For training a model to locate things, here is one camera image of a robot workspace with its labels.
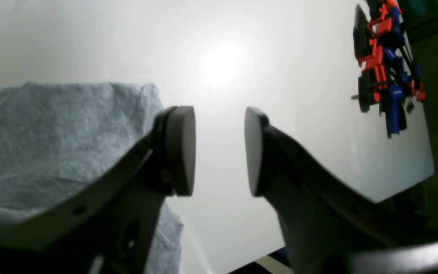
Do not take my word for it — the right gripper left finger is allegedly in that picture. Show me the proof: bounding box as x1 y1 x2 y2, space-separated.
0 106 196 274

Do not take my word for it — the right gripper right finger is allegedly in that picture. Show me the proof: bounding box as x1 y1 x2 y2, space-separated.
244 107 438 274

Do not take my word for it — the grey T-shirt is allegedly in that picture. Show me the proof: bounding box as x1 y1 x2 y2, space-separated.
0 81 184 274

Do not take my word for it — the black red tool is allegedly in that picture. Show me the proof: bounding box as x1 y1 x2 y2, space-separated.
352 0 426 138

